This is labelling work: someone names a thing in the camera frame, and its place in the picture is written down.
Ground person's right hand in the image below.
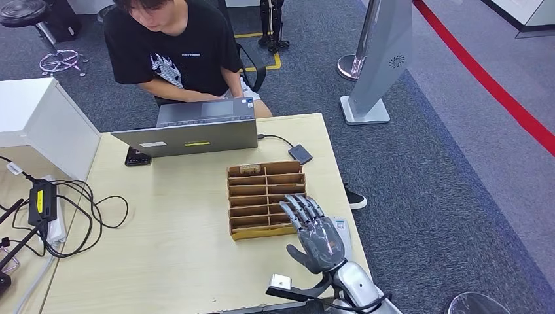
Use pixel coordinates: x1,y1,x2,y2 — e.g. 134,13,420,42
194,92,227,103

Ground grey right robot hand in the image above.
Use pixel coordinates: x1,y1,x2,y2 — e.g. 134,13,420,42
278,194,348,275

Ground white ID card reader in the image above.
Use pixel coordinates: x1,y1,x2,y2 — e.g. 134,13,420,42
328,217,354,263

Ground person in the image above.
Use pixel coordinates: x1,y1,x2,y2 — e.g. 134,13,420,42
103,0,274,118

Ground cardboard card holder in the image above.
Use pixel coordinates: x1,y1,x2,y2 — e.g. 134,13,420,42
227,161,307,242

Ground grey laptop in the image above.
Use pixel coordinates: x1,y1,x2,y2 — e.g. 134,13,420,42
111,97,259,158

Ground black shoe white sole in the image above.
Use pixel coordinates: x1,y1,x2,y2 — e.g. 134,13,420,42
344,184,368,211

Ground dark grey square USB device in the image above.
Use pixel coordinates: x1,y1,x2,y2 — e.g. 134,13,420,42
288,144,314,166

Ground black keypad device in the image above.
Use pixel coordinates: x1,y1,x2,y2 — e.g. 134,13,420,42
124,147,152,167

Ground black stand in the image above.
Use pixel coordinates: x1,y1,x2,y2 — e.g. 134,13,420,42
258,0,291,54

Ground black round stool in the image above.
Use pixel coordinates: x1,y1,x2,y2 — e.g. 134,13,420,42
0,0,90,78
96,4,116,22

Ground white cabinet box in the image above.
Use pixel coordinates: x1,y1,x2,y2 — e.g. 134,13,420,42
0,78,101,182

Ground black bin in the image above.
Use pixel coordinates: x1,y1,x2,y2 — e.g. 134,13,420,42
43,0,83,43

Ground grey round dome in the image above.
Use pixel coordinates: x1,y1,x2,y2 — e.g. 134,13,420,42
446,292,512,314

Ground grey kiosk stand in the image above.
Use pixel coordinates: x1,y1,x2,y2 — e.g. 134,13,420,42
340,0,413,126

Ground black power adapter yellow label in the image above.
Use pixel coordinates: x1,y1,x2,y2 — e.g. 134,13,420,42
27,179,58,228

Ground white power strip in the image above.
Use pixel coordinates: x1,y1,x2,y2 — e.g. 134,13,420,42
41,175,68,246

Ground black tripod legs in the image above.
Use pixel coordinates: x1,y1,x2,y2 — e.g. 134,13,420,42
0,198,48,296

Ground clear plastic piece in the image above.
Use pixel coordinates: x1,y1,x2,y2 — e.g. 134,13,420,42
0,247,20,276

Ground white counter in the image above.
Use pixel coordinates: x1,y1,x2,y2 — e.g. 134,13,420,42
481,0,555,40

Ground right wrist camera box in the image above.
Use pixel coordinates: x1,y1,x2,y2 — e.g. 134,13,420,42
265,273,334,303

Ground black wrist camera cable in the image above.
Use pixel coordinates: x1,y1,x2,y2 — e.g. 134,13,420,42
299,283,393,314

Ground black USB cable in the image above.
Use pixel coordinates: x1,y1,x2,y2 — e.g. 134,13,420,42
257,133,296,149

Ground chrome stanchion post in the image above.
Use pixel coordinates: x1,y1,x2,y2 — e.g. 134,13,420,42
337,0,382,82

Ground black tangled cable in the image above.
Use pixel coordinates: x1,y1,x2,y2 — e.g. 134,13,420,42
10,179,130,260

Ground black cable white tag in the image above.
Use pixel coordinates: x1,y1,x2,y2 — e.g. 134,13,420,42
0,156,35,183

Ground grey cable conduit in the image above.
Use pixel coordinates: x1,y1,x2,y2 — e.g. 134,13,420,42
12,255,55,314

